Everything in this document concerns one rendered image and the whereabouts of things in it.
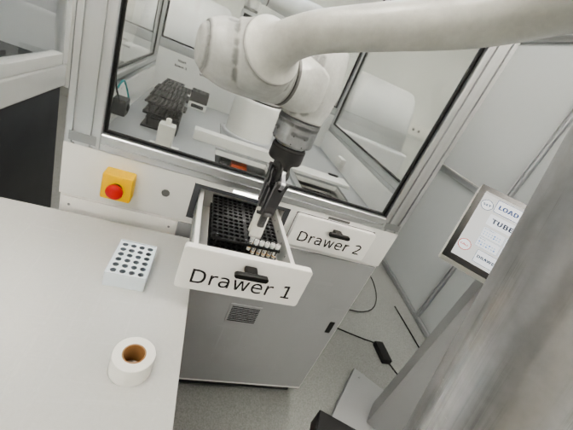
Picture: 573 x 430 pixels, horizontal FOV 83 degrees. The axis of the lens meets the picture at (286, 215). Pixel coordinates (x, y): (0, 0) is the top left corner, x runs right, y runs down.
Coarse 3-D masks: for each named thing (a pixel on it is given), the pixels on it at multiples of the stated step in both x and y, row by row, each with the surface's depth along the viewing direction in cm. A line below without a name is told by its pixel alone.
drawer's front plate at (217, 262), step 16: (192, 256) 66; (208, 256) 66; (224, 256) 67; (240, 256) 68; (256, 256) 70; (208, 272) 69; (224, 272) 69; (272, 272) 72; (288, 272) 72; (304, 272) 73; (192, 288) 70; (208, 288) 71; (224, 288) 72; (240, 288) 72; (272, 288) 74; (304, 288) 76; (288, 304) 77
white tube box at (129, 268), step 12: (120, 252) 75; (132, 252) 78; (144, 252) 78; (108, 264) 70; (120, 264) 71; (132, 264) 73; (144, 264) 75; (108, 276) 69; (120, 276) 69; (132, 276) 69; (144, 276) 71; (132, 288) 71
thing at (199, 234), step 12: (204, 192) 97; (204, 204) 99; (252, 204) 102; (204, 216) 94; (276, 216) 100; (192, 228) 82; (204, 228) 89; (276, 228) 97; (192, 240) 76; (204, 240) 84; (288, 252) 84
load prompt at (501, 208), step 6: (498, 204) 111; (504, 204) 111; (498, 210) 110; (504, 210) 110; (510, 210) 110; (516, 210) 110; (504, 216) 109; (510, 216) 109; (516, 216) 109; (516, 222) 108
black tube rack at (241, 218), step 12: (216, 204) 90; (228, 204) 92; (240, 204) 96; (216, 216) 85; (228, 216) 87; (240, 216) 89; (252, 216) 92; (216, 228) 79; (228, 228) 81; (240, 228) 84; (264, 228) 89; (216, 240) 78; (264, 240) 83; (276, 240) 86; (240, 252) 80
